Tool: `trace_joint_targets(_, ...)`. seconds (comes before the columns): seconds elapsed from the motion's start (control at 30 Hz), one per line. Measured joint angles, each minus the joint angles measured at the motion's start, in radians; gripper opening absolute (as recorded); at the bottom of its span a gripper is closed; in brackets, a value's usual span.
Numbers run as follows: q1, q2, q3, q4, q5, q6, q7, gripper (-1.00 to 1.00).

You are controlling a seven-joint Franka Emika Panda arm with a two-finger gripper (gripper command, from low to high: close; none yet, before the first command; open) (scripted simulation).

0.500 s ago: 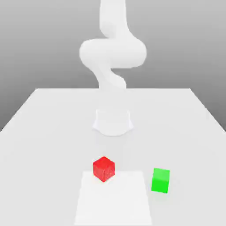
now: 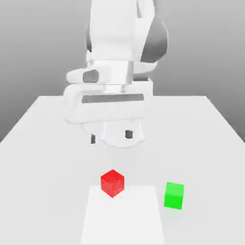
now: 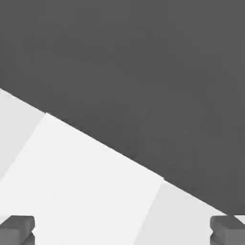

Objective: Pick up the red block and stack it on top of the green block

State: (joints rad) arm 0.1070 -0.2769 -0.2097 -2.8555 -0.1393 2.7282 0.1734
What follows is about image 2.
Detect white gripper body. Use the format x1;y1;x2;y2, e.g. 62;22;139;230
63;79;154;124

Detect small red cube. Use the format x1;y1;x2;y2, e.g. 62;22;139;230
100;169;125;198

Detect small green cube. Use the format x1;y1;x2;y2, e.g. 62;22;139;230
164;181;185;211

